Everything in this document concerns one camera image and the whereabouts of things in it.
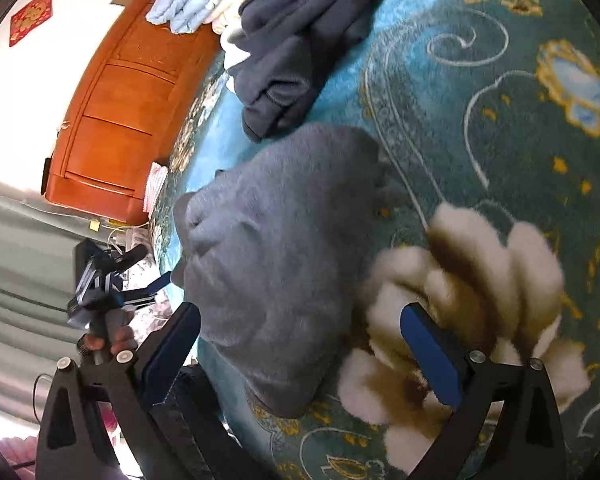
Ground teal floral bed blanket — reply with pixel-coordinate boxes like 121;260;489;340
147;0;600;480

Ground grey sweatshirt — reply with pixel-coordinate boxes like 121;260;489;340
172;122;396;418

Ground dark navy white-lined garment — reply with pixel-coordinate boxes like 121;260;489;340
220;0;388;143

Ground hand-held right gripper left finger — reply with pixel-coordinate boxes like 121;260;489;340
35;302;203;480

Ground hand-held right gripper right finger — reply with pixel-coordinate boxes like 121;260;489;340
400;302;563;480

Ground red wall decoration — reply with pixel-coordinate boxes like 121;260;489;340
9;0;54;48

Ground pink cloth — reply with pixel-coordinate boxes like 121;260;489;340
141;161;170;213

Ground person's left hand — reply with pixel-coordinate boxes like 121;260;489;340
77;310;138;356

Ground wooden headboard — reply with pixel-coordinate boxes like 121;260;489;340
41;2;231;226

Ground person's dark trousers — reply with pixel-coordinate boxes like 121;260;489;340
165;360;241;480

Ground grey curtain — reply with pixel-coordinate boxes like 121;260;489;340
0;172;153;411

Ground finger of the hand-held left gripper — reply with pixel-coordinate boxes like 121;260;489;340
109;245;148;273
115;270;174;311

